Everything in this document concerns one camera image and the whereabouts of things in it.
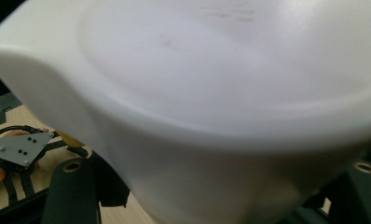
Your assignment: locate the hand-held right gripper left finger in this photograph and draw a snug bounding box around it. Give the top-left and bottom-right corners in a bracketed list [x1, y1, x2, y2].
[41, 151, 131, 224]

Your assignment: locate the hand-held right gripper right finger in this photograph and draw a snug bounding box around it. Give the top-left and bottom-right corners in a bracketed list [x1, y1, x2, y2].
[294, 161, 371, 224]

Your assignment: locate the amber jar with white lid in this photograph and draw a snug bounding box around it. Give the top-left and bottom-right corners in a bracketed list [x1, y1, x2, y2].
[0, 0, 371, 224]

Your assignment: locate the left hand-held gripper cable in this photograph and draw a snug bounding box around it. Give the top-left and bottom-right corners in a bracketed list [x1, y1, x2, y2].
[0, 124, 42, 140]

